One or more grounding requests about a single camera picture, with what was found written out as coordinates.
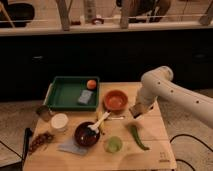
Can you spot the metal fork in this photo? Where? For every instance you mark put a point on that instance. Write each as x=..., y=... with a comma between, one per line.
x=116, y=118

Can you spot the white plastic spoon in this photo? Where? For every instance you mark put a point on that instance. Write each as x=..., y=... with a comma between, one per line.
x=94, y=127

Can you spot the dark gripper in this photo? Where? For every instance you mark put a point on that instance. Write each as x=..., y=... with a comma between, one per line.
x=139, y=109

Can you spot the green translucent cup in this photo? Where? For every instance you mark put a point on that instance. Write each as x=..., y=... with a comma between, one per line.
x=113, y=144

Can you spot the orange red bowl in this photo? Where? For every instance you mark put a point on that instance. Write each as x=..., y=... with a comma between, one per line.
x=115, y=100

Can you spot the green plastic tray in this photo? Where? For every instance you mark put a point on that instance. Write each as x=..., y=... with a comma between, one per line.
x=65, y=91

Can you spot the green chili pepper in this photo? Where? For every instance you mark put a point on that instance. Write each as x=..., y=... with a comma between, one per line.
x=134, y=133

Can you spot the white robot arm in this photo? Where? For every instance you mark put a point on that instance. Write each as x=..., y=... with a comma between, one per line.
x=158, y=83

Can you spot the blue grey sponge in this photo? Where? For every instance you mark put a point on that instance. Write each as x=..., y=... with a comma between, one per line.
x=85, y=97

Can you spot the grey folded cloth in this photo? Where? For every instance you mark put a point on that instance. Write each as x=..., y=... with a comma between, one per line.
x=71, y=146

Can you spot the black table clamp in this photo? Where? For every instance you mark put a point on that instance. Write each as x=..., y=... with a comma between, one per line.
x=27, y=135

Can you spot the dark maroon bowl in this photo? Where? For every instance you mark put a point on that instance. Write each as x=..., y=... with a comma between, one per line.
x=84, y=136

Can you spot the orange fruit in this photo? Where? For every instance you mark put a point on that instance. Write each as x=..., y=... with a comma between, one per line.
x=91, y=84

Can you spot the white round container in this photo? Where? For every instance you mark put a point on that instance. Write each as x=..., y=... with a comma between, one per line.
x=59, y=122

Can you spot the brown dried chili bunch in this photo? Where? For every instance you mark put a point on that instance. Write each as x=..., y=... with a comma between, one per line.
x=40, y=140

